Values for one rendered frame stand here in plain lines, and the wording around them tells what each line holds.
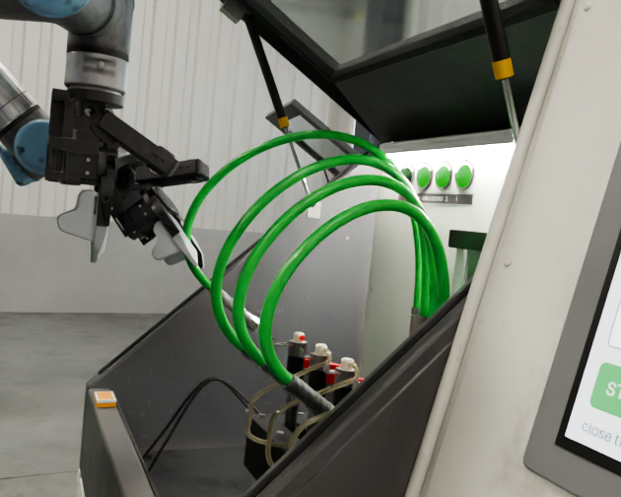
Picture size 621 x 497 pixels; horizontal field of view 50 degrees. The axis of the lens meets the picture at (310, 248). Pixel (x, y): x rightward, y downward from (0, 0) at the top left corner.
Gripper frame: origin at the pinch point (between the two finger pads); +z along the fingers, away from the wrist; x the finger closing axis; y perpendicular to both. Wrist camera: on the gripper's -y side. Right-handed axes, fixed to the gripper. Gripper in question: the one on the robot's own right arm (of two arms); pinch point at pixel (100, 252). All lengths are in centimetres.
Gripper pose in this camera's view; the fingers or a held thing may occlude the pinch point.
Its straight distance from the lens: 89.2
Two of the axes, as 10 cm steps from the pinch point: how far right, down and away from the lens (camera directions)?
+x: 4.0, 0.9, -9.1
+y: -9.1, -0.7, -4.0
